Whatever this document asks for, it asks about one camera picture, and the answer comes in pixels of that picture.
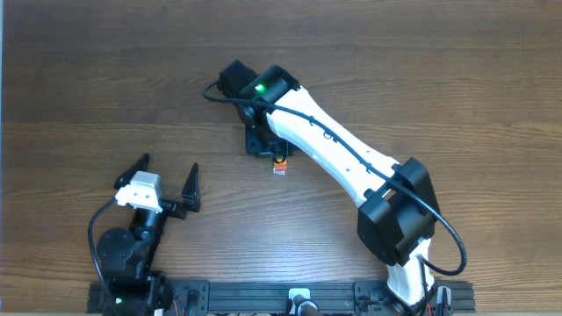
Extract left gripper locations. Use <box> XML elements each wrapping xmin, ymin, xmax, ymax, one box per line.
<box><xmin>113</xmin><ymin>153</ymin><xmax>202</xmax><ymax>220</ymax></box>

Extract mounting rail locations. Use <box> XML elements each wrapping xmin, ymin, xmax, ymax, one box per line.
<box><xmin>86</xmin><ymin>279</ymin><xmax>477</xmax><ymax>316</ymax></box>

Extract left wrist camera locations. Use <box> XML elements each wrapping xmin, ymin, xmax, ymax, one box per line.
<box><xmin>114</xmin><ymin>170</ymin><xmax>164</xmax><ymax>214</ymax></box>

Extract black cable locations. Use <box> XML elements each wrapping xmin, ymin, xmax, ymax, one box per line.
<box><xmin>202</xmin><ymin>81</ymin><xmax>468</xmax><ymax>308</ymax></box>
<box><xmin>87</xmin><ymin>197</ymin><xmax>120</xmax><ymax>316</ymax></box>

